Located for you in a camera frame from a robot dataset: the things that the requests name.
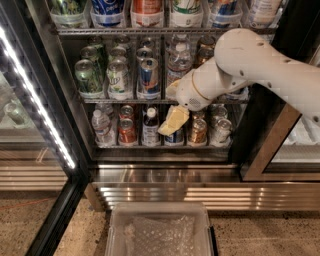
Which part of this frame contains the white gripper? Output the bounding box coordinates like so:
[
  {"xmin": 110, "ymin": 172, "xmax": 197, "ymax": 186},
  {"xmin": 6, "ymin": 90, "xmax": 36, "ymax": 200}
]
[{"xmin": 158, "ymin": 58, "xmax": 249, "ymax": 136}]

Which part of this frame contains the red bull can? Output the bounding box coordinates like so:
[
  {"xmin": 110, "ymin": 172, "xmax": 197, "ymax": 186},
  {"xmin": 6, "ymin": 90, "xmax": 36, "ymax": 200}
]
[
  {"xmin": 136, "ymin": 47, "xmax": 153, "ymax": 64},
  {"xmin": 139, "ymin": 37, "xmax": 155, "ymax": 49},
  {"xmin": 139, "ymin": 58, "xmax": 160, "ymax": 95}
]

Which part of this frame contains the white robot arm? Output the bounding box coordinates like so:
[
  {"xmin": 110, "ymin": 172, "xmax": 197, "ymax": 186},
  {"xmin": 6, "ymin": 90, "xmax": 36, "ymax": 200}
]
[{"xmin": 158, "ymin": 28, "xmax": 320, "ymax": 136}]

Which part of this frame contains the rear bronze can lower shelf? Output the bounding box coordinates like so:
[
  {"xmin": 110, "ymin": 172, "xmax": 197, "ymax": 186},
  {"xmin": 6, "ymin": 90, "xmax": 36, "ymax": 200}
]
[{"xmin": 191, "ymin": 110, "xmax": 205, "ymax": 120}]

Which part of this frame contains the bronze can shelf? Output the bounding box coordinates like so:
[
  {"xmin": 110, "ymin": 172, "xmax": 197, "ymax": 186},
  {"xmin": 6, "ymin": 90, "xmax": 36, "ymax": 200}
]
[
  {"xmin": 191, "ymin": 110, "xmax": 205, "ymax": 120},
  {"xmin": 188, "ymin": 118, "xmax": 207, "ymax": 143}
]

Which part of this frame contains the front blue can lower shelf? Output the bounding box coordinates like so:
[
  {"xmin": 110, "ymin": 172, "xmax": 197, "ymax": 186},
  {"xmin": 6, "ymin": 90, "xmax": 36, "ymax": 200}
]
[{"xmin": 165, "ymin": 128, "xmax": 184, "ymax": 145}]

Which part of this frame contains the front bronze can lower shelf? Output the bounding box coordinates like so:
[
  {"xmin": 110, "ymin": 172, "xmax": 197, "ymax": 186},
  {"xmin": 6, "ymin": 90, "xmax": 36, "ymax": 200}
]
[{"xmin": 188, "ymin": 118, "xmax": 207, "ymax": 143}]

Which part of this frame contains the front water bottle middle shelf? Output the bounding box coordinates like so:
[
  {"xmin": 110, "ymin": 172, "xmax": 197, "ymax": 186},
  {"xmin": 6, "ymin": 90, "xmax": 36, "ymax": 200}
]
[{"xmin": 166, "ymin": 43, "xmax": 192, "ymax": 88}]

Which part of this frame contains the water bottle shelf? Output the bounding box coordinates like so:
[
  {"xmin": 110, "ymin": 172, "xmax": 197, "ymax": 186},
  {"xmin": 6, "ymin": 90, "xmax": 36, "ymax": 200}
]
[
  {"xmin": 170, "ymin": 34, "xmax": 191, "ymax": 50},
  {"xmin": 166, "ymin": 43, "xmax": 192, "ymax": 88},
  {"xmin": 91, "ymin": 109, "xmax": 115, "ymax": 146}
]

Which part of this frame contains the rear silver can lower shelf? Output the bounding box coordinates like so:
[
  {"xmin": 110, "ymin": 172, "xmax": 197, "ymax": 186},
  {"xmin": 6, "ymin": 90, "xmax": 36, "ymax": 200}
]
[{"xmin": 209, "ymin": 104, "xmax": 228, "ymax": 118}]

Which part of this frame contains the silver can shelf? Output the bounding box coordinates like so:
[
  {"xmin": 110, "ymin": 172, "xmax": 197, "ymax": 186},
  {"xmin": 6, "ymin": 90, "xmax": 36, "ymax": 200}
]
[
  {"xmin": 209, "ymin": 104, "xmax": 228, "ymax": 118},
  {"xmin": 211, "ymin": 118, "xmax": 232, "ymax": 144}
]

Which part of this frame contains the rear orange soda can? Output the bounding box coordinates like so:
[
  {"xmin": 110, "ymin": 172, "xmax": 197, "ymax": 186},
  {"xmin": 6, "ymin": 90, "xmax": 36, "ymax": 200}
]
[{"xmin": 119, "ymin": 105, "xmax": 134, "ymax": 120}]

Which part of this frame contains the orange soda can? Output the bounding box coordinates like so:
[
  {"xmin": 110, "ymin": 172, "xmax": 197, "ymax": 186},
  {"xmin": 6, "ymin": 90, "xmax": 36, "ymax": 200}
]
[
  {"xmin": 119, "ymin": 105, "xmax": 134, "ymax": 120},
  {"xmin": 118, "ymin": 118, "xmax": 137, "ymax": 143}
]

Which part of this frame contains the front orange soda can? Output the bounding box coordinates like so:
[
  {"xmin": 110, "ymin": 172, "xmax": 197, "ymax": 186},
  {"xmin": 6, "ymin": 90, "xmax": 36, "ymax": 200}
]
[{"xmin": 118, "ymin": 118, "xmax": 137, "ymax": 143}]

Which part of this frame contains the gold can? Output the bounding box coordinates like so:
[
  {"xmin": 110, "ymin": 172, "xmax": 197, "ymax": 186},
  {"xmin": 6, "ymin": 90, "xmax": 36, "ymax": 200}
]
[
  {"xmin": 194, "ymin": 48, "xmax": 214, "ymax": 68},
  {"xmin": 197, "ymin": 35, "xmax": 216, "ymax": 50}
]

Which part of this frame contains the front silver can lower shelf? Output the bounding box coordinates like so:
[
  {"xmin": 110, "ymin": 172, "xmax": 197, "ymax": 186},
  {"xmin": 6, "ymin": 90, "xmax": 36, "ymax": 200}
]
[{"xmin": 211, "ymin": 118, "xmax": 232, "ymax": 144}]

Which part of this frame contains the front 7up can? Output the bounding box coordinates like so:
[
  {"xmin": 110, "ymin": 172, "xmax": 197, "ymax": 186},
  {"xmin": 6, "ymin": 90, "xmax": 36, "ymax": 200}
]
[{"xmin": 106, "ymin": 59, "xmax": 129, "ymax": 94}]

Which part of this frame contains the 7up can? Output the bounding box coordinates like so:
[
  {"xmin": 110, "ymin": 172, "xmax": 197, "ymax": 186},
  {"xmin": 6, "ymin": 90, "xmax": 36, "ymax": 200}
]
[
  {"xmin": 108, "ymin": 47, "xmax": 128, "ymax": 63},
  {"xmin": 114, "ymin": 34, "xmax": 131, "ymax": 50},
  {"xmin": 106, "ymin": 59, "xmax": 129, "ymax": 94}
]

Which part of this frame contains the rear water bottle middle shelf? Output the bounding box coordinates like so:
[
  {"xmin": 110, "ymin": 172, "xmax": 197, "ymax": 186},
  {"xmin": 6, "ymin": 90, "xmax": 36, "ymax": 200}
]
[{"xmin": 170, "ymin": 34, "xmax": 191, "ymax": 50}]

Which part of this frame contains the rear gold can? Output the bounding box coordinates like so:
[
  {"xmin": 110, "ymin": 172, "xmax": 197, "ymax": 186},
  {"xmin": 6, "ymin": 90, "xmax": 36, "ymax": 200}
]
[{"xmin": 197, "ymin": 35, "xmax": 216, "ymax": 50}]

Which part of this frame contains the front blue pepsi can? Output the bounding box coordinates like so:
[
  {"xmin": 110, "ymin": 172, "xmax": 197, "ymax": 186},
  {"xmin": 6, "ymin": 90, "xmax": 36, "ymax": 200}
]
[{"xmin": 220, "ymin": 87, "xmax": 249, "ymax": 100}]

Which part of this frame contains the water bottle lower shelf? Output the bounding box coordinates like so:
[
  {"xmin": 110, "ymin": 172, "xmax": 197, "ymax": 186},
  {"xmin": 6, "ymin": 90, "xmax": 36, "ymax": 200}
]
[{"xmin": 91, "ymin": 109, "xmax": 115, "ymax": 146}]

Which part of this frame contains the rear 7up can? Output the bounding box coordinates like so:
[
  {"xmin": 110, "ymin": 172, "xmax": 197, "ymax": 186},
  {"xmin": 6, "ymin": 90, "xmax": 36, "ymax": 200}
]
[{"xmin": 114, "ymin": 34, "xmax": 131, "ymax": 50}]

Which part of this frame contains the front green soda can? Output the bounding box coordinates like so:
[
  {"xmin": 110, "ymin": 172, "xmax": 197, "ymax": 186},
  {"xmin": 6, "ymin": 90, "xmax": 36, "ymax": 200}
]
[{"xmin": 75, "ymin": 59, "xmax": 102, "ymax": 93}]

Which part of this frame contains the green soda can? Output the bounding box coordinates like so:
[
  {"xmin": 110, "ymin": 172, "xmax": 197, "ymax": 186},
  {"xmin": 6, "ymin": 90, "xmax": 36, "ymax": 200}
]
[
  {"xmin": 75, "ymin": 59, "xmax": 102, "ymax": 93},
  {"xmin": 80, "ymin": 46, "xmax": 103, "ymax": 73},
  {"xmin": 87, "ymin": 36, "xmax": 105, "ymax": 57}
]

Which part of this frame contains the green white bottle top shelf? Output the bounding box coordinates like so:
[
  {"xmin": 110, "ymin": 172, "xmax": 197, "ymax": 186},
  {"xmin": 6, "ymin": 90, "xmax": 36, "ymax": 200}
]
[{"xmin": 169, "ymin": 0, "xmax": 203, "ymax": 28}]

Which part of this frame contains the steel fridge base grille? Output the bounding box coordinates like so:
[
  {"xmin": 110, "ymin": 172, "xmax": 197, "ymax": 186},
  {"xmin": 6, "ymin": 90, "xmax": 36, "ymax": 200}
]
[{"xmin": 85, "ymin": 164, "xmax": 320, "ymax": 211}]

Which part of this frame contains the rear green soda can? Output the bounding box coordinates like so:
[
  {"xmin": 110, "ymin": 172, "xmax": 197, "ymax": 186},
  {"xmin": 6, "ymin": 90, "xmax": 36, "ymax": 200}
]
[{"xmin": 87, "ymin": 36, "xmax": 105, "ymax": 57}]

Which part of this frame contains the blue orange bottle top shelf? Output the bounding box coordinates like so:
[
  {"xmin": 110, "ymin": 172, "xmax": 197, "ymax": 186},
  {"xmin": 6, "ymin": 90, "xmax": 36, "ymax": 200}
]
[{"xmin": 207, "ymin": 0, "xmax": 243, "ymax": 29}]

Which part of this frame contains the pepsi bottle top shelf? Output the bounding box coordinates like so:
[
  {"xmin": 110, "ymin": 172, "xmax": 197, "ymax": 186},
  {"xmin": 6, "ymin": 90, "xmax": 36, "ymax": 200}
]
[{"xmin": 90, "ymin": 0, "xmax": 126, "ymax": 28}]

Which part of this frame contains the open glass fridge door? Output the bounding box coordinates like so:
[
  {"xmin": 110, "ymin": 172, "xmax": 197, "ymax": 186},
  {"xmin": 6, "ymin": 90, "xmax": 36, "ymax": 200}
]
[{"xmin": 0, "ymin": 0, "xmax": 90, "ymax": 256}]

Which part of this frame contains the dark juice bottle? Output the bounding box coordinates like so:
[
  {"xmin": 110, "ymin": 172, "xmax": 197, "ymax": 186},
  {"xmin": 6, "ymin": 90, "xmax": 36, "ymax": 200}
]
[{"xmin": 142, "ymin": 107, "xmax": 160, "ymax": 147}]

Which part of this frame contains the clear plastic bin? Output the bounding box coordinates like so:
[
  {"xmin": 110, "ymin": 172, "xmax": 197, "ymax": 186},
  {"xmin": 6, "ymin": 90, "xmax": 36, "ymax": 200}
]
[{"xmin": 104, "ymin": 202, "xmax": 214, "ymax": 256}]

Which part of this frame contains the upper wire shelf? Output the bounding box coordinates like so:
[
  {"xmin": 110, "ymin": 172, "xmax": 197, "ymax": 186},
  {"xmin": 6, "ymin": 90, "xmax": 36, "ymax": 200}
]
[{"xmin": 49, "ymin": 27, "xmax": 278, "ymax": 36}]

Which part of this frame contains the wire shelf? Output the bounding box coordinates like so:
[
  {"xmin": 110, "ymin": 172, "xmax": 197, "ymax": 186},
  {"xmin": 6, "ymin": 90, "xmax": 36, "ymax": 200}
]
[
  {"xmin": 82, "ymin": 98, "xmax": 249, "ymax": 104},
  {"xmin": 49, "ymin": 27, "xmax": 278, "ymax": 36}
]

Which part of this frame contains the middle wire shelf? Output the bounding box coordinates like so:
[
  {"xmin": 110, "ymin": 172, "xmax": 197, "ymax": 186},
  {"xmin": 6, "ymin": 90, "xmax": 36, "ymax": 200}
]
[{"xmin": 82, "ymin": 98, "xmax": 249, "ymax": 104}]

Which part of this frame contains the right fridge door frame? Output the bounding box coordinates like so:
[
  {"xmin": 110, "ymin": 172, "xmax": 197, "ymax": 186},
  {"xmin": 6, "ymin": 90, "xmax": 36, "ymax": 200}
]
[{"xmin": 229, "ymin": 0, "xmax": 320, "ymax": 182}]

